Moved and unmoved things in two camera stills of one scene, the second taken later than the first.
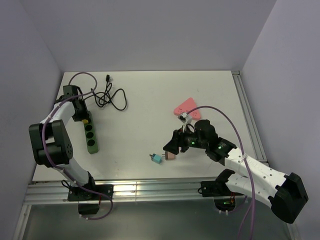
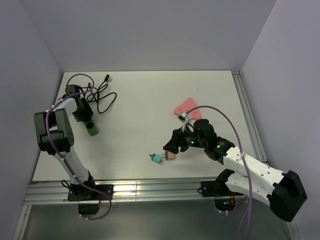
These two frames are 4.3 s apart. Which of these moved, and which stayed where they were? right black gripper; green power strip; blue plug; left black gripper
Moved: green power strip
Stayed: left black gripper; blue plug; right black gripper
